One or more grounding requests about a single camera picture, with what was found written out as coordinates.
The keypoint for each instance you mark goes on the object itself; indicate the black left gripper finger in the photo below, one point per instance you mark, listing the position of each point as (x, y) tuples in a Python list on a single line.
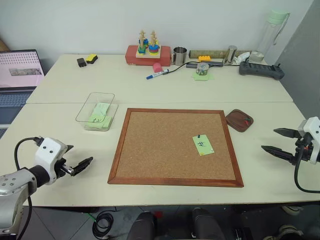
[(68, 149), (83, 165)]

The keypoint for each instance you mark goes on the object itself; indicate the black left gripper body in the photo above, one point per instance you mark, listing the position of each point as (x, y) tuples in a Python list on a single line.
[(61, 168)]

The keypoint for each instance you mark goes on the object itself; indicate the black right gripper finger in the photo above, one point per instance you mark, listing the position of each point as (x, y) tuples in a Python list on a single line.
[(287, 132), (280, 153)]

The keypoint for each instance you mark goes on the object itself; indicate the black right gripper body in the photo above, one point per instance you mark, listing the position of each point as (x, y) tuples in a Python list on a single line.
[(303, 147)]

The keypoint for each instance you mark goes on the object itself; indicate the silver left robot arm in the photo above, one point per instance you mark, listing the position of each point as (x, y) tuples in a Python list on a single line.
[(12, 185)]

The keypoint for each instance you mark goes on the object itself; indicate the green paper note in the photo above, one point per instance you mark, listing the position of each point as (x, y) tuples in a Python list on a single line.
[(101, 108), (106, 123), (96, 119)]

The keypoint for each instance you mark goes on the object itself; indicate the green note with writing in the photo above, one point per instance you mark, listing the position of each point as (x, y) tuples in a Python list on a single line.
[(203, 146)]

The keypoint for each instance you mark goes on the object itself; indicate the wood-framed cork board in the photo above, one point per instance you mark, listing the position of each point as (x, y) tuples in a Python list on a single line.
[(162, 150)]

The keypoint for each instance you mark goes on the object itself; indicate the clear plastic box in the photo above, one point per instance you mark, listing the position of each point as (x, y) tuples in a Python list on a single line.
[(96, 110)]

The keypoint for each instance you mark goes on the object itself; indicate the dark wooden tray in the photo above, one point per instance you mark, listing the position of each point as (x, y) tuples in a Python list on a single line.
[(237, 121)]

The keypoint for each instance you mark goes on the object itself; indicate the caster wheel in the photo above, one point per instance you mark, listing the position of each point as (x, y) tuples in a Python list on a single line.
[(291, 209), (288, 232)]

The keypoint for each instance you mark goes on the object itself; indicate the dark grey handheld controller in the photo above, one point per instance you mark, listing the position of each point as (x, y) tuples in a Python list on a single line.
[(260, 70)]

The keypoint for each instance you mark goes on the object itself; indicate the round silver tin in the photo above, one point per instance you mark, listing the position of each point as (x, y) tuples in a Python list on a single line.
[(257, 57)]

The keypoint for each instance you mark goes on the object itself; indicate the dark rounded shape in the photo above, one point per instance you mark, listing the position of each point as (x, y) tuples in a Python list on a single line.
[(207, 225), (143, 226)]

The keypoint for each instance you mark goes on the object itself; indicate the black rectangular block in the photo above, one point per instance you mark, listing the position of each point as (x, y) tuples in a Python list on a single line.
[(81, 62)]

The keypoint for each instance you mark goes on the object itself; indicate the white crumpled item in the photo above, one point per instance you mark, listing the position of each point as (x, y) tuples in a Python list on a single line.
[(242, 57)]

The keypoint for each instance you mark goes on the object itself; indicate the open laptop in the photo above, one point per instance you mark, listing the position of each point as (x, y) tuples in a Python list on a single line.
[(17, 75)]

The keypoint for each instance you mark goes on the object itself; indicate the yellow and black eraser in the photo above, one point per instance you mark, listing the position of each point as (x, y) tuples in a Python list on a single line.
[(91, 58)]

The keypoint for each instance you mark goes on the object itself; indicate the steel cylinder flask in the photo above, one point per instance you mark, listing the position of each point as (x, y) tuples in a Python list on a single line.
[(230, 53)]

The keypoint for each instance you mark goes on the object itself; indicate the clear bottle with green lid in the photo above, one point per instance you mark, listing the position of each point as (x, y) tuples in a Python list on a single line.
[(271, 35)]

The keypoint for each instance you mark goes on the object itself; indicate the green patterned tape roll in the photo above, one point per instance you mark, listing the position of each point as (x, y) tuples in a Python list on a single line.
[(202, 68)]

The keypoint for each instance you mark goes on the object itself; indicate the yellow toy brick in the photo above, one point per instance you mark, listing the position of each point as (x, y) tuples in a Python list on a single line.
[(205, 58)]

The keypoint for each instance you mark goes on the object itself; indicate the red rectangular box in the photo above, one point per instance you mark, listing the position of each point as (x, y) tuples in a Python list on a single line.
[(131, 56)]

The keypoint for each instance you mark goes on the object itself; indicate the blue whiteboard marker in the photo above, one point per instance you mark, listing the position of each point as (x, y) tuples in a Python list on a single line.
[(157, 74)]

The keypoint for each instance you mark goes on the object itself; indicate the black USB hub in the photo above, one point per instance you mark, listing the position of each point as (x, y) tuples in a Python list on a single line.
[(191, 65)]

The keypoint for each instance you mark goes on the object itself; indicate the pink cylinder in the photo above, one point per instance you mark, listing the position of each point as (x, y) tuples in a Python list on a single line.
[(157, 68)]

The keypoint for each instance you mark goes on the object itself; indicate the stainless steel mug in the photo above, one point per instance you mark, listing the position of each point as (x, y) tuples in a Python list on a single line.
[(179, 56)]

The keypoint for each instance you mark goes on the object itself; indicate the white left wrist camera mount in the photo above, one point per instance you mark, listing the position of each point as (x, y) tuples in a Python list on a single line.
[(48, 150)]

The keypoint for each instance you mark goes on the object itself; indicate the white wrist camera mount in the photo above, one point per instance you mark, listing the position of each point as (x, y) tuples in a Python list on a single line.
[(312, 127), (48, 150)]

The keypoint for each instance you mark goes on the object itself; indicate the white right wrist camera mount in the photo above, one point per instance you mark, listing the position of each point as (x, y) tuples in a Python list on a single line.
[(312, 127)]

